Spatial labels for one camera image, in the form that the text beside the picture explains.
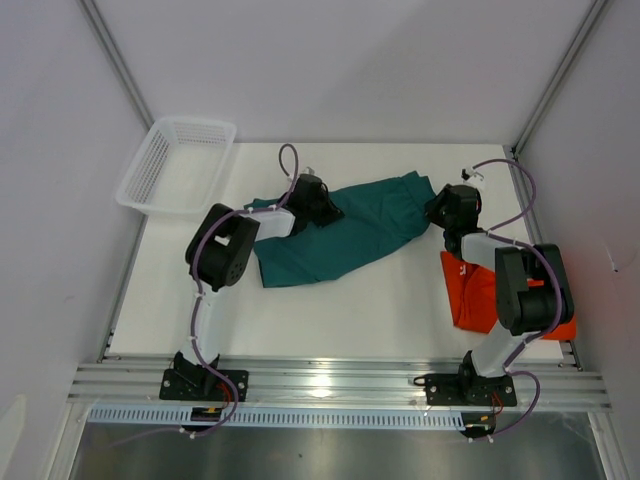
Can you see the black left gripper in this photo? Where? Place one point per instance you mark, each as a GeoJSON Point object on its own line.
{"type": "Point", "coordinates": [332, 213]}

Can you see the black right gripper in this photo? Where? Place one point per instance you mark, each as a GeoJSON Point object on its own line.
{"type": "Point", "coordinates": [433, 205]}

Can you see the green shorts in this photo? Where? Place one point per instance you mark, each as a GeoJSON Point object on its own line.
{"type": "Point", "coordinates": [380, 217]}

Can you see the orange shorts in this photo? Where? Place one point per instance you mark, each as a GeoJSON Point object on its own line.
{"type": "Point", "coordinates": [526, 293]}

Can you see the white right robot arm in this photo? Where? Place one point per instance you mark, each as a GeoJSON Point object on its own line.
{"type": "Point", "coordinates": [493, 357]}

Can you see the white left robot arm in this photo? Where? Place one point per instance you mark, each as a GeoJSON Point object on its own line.
{"type": "Point", "coordinates": [218, 255]}

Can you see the white plastic basket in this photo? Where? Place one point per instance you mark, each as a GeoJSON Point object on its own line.
{"type": "Point", "coordinates": [179, 166]}

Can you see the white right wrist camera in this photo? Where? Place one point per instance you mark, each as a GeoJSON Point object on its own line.
{"type": "Point", "coordinates": [473, 178]}

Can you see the aluminium corner post right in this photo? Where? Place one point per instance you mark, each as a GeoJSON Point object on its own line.
{"type": "Point", "coordinates": [568, 60]}

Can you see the aluminium corner post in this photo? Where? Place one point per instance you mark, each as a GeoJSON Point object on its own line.
{"type": "Point", "coordinates": [115, 58]}
{"type": "Point", "coordinates": [568, 60]}

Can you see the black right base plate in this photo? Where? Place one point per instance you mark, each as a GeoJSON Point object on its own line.
{"type": "Point", "coordinates": [467, 389]}

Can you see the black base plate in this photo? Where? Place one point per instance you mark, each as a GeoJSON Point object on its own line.
{"type": "Point", "coordinates": [467, 389]}
{"type": "Point", "coordinates": [205, 387]}

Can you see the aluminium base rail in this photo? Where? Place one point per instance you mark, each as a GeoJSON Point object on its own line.
{"type": "Point", "coordinates": [330, 383]}

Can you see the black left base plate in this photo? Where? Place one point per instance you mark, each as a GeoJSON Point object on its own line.
{"type": "Point", "coordinates": [205, 387]}

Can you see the white slotted cable duct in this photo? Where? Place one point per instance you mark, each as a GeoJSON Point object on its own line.
{"type": "Point", "coordinates": [279, 417]}

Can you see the aluminium corner post left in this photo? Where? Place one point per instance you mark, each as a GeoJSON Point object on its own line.
{"type": "Point", "coordinates": [115, 58]}

